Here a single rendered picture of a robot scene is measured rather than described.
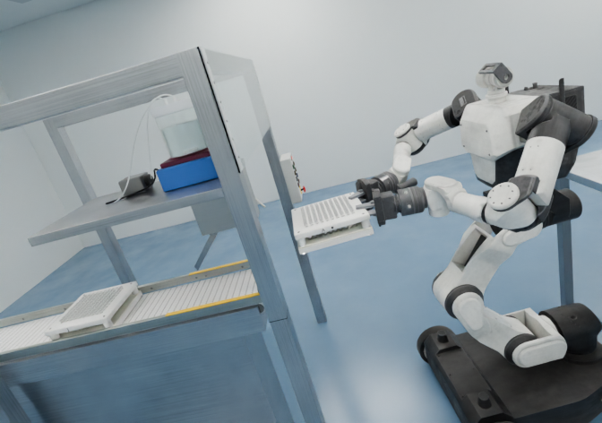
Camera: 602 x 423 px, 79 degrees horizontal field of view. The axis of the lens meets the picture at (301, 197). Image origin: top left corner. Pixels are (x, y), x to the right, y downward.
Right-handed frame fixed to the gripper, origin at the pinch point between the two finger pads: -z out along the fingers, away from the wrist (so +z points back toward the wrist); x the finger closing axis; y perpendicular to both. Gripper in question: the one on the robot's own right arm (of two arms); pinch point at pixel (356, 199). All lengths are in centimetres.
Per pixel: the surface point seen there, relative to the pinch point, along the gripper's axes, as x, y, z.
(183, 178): -24, 22, -50
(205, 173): -24, 18, -44
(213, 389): 58, 29, -65
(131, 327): 21, 36, -81
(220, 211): -7, 31, -39
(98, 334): 21, 43, -91
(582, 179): 17, -42, 77
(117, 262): 32, 143, -73
